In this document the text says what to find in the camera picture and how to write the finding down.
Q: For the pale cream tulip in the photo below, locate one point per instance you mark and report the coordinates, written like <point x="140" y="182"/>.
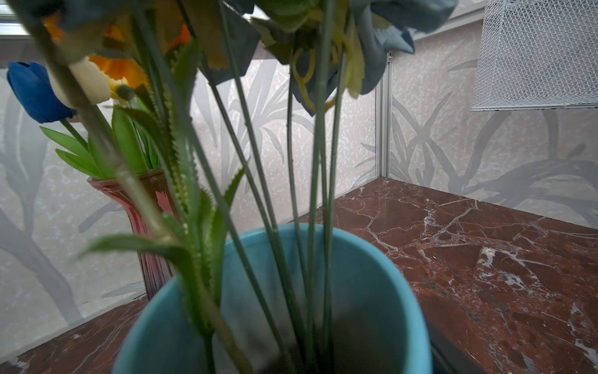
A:
<point x="99" y="88"/>

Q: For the orange marigold flower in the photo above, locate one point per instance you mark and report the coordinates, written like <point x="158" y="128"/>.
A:
<point x="153" y="44"/>

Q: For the blue green flower bouquet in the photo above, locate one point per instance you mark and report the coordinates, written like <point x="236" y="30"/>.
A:
<point x="327" y="57"/>

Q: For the cream sunflower stem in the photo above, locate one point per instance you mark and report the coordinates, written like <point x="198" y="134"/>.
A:
<point x="164" y="241"/>

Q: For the teal ceramic vase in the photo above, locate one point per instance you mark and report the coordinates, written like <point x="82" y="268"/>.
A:
<point x="378" y="326"/>

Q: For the white wire basket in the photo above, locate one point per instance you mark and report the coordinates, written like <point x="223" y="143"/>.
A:
<point x="537" y="55"/>

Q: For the blue tulip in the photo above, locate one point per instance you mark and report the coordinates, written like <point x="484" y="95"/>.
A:
<point x="31" y="85"/>

